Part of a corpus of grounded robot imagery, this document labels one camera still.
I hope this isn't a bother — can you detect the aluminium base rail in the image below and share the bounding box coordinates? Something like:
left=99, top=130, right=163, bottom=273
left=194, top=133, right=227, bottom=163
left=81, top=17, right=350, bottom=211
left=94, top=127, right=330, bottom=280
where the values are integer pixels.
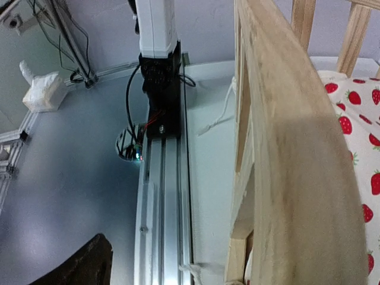
left=115, top=129, right=194, bottom=284

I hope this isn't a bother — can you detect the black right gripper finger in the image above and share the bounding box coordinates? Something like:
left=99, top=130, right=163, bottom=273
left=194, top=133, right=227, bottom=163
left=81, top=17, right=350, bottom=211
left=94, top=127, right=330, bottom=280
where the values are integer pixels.
left=32, top=233, right=113, bottom=285

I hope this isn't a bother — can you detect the wooden pet bed frame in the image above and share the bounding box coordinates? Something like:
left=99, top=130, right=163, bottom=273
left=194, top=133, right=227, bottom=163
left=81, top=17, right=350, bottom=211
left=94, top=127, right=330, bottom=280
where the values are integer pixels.
left=224, top=1, right=379, bottom=284

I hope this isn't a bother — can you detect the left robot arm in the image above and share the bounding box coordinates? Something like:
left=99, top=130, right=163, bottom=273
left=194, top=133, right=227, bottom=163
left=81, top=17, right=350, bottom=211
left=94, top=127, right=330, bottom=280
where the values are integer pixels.
left=135, top=0, right=178, bottom=59

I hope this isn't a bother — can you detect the strawberry print ruffled mattress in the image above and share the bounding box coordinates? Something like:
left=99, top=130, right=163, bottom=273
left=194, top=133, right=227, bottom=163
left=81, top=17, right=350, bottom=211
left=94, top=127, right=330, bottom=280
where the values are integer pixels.
left=318, top=71, right=379, bottom=284

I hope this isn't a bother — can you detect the metal frame stand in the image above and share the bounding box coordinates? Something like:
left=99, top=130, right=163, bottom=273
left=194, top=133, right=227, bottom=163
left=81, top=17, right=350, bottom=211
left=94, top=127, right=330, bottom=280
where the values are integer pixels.
left=1, top=1, right=99, bottom=89

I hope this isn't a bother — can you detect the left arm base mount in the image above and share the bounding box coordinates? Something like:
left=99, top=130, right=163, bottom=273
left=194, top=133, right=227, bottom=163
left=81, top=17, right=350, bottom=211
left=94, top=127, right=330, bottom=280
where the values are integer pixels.
left=137, top=41, right=196, bottom=140

